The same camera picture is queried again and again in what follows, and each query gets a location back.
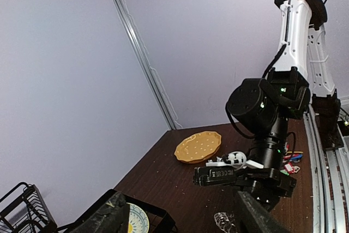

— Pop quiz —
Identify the black wire dish rack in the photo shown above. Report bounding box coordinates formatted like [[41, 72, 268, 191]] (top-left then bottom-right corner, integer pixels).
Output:
[[1, 182, 178, 232]]

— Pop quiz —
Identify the black keyring disc with rings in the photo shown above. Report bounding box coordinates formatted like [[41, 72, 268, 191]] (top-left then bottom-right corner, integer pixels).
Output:
[[214, 212, 237, 233]]

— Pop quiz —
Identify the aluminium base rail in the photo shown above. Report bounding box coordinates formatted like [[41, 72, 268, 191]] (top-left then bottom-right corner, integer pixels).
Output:
[[304, 107, 348, 232]]

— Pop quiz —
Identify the yellow key tag in pile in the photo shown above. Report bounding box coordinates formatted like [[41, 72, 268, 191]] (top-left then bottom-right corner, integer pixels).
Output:
[[286, 151, 303, 154]]

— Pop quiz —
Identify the yellow dotted plate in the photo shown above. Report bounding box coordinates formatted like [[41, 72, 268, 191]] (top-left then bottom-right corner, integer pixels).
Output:
[[174, 131, 222, 164]]

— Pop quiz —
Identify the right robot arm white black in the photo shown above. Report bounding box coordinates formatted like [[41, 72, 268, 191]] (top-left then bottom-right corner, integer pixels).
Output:
[[225, 0, 341, 210]]

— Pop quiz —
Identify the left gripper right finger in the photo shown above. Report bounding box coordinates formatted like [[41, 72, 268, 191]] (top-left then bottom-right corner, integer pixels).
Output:
[[236, 191, 285, 232]]

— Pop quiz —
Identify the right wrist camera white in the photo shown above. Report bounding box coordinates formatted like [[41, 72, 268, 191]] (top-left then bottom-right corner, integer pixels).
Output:
[[193, 151, 264, 187]]

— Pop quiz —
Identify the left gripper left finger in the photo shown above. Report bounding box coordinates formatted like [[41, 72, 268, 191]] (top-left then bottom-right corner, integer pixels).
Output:
[[66, 190, 130, 232]]

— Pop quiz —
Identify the green key tag in pile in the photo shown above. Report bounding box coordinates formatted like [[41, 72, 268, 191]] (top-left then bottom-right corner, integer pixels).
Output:
[[280, 170, 290, 176]]

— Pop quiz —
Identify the right aluminium frame post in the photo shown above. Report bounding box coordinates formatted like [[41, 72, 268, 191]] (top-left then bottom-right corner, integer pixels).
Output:
[[113, 0, 183, 130]]

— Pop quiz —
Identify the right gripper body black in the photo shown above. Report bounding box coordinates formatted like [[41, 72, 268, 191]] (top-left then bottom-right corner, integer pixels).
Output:
[[234, 168, 297, 211]]

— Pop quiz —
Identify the red key tag in pile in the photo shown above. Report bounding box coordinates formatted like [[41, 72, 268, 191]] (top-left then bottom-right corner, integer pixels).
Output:
[[284, 163, 294, 174]]

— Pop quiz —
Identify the blue yellow patterned plate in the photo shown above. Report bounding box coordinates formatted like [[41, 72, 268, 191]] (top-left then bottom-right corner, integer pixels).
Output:
[[128, 202, 150, 233]]

